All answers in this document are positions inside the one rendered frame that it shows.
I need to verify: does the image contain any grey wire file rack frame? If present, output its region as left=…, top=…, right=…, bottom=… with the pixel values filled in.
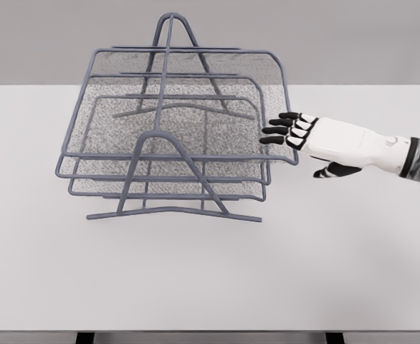
left=85, top=11, right=263, bottom=224

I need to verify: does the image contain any grey mesh file tray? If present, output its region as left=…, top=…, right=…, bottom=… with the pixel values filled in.
left=63, top=72, right=270, bottom=188
left=66, top=93, right=267, bottom=200
left=54, top=48, right=300, bottom=179

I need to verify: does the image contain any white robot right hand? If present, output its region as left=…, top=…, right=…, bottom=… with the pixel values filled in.
left=259, top=111, right=378, bottom=179

